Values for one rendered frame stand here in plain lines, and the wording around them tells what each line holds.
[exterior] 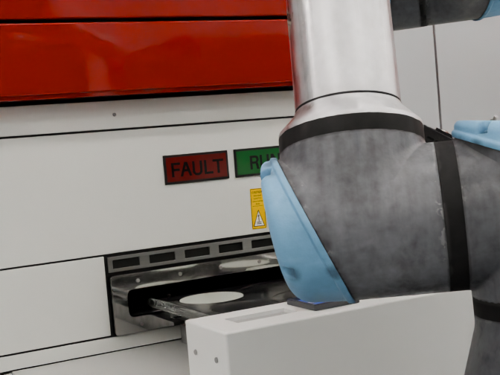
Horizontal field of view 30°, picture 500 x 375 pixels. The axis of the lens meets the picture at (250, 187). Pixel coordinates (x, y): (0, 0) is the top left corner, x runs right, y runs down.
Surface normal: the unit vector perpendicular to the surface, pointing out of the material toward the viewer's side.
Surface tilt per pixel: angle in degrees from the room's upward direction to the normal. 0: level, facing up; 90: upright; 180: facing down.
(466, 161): 43
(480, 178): 59
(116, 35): 90
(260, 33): 90
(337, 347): 90
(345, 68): 73
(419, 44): 90
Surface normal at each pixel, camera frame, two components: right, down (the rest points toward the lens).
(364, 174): 0.00, -0.25
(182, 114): 0.47, 0.00
